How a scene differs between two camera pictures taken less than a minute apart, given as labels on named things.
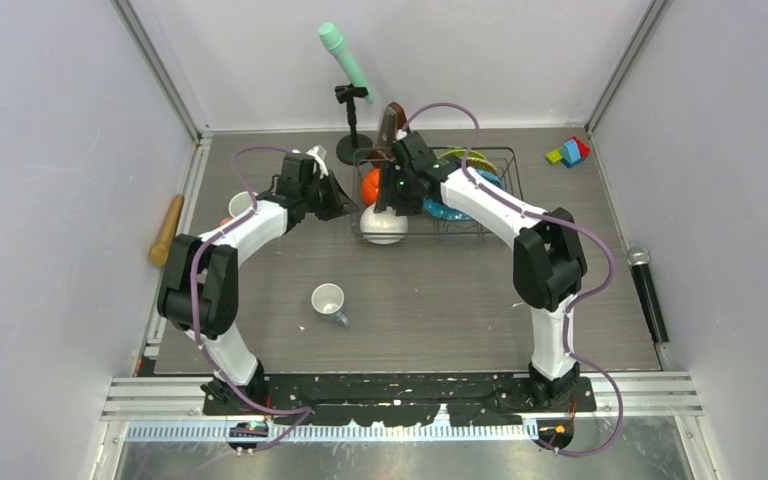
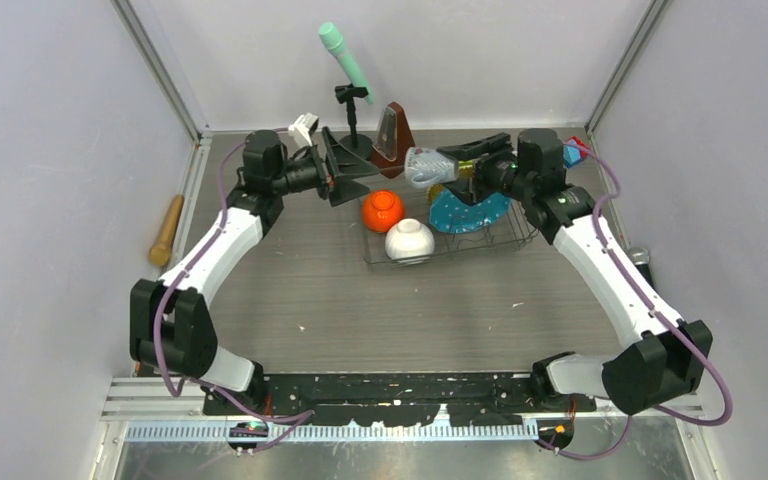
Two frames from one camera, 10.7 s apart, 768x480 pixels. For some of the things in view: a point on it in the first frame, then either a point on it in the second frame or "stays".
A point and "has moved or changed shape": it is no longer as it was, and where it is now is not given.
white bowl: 385,227 → 409,242
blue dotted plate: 437,206 has moved or changed shape
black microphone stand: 352,149 stays
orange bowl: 370,185 has moved or changed shape
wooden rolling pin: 159,253 stays
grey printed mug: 328,299 has moved or changed shape
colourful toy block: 573,152 stays
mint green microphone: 333,38 stays
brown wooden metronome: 392,120 stays
